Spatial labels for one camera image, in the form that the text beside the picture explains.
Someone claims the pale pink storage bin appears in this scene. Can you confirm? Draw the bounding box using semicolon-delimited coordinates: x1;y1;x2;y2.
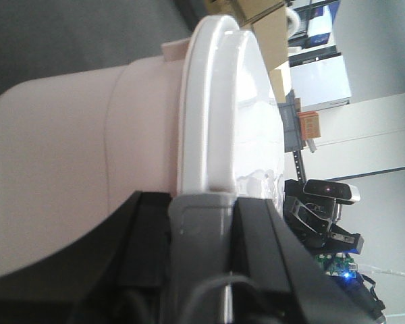
0;39;189;277

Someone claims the green circuit board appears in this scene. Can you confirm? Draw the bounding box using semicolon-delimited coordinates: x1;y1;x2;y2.
315;253;358;278

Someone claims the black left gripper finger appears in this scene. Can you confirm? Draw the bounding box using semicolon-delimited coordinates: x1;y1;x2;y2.
68;192;172;323

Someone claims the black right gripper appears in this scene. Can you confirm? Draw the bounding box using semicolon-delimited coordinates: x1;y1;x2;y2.
231;180;373;323

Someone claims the white bin lid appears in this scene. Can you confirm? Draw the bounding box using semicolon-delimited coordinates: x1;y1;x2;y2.
177;15;284;211

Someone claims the orange cardboard box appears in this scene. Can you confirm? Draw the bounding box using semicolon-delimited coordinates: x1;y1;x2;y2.
298;111;321;140

